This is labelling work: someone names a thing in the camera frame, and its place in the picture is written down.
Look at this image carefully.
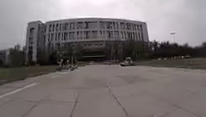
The grass strip with kerb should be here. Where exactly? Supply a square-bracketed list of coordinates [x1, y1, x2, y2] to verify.
[0, 63, 61, 88]

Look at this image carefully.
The street lamp pole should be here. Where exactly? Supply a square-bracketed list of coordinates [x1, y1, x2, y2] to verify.
[169, 31, 177, 46]

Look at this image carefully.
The large grey curved building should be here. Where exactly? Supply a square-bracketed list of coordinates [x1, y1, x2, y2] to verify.
[23, 14, 151, 66]

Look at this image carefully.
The row of dark trees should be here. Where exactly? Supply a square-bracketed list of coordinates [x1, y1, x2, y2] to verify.
[8, 35, 206, 68]

